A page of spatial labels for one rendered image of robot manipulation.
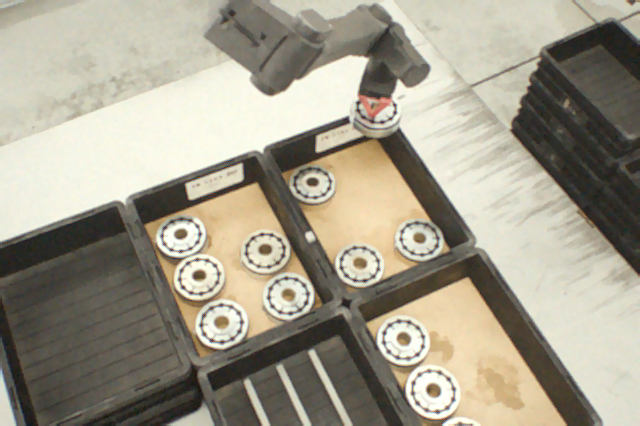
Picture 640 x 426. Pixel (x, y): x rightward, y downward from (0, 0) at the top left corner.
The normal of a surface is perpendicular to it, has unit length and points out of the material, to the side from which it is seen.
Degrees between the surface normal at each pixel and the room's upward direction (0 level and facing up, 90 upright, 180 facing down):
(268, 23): 61
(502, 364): 0
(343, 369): 0
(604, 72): 0
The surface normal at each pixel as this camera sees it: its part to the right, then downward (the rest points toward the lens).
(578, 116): -0.87, 0.40
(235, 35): -0.09, 0.48
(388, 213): 0.04, -0.53
